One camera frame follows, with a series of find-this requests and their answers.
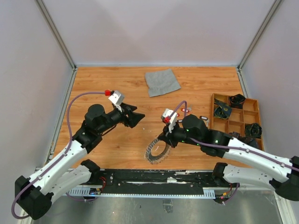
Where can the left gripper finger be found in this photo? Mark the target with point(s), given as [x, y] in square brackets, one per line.
[127, 107]
[134, 118]

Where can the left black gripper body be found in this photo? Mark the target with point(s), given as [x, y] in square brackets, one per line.
[117, 116]

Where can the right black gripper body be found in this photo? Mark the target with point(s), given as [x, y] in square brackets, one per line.
[178, 135]

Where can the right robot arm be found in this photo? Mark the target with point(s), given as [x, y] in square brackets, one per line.
[276, 173]

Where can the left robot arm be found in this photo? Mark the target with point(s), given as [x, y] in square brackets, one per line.
[36, 194]

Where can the black key tag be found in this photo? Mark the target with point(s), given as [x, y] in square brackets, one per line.
[205, 119]

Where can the grey cloth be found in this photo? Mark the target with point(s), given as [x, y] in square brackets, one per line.
[161, 82]

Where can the rolled black tie top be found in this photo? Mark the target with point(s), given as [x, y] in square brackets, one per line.
[237, 101]

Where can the rolled dark tie right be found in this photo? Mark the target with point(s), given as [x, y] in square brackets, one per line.
[253, 130]

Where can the wooden compartment tray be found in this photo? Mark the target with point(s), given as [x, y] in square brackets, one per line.
[239, 118]

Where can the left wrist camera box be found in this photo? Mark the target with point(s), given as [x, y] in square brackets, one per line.
[116, 98]

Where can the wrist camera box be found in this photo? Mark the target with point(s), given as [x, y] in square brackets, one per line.
[169, 117]
[116, 98]

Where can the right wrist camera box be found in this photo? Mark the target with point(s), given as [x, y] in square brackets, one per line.
[169, 117]

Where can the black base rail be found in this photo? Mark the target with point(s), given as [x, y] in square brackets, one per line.
[158, 182]

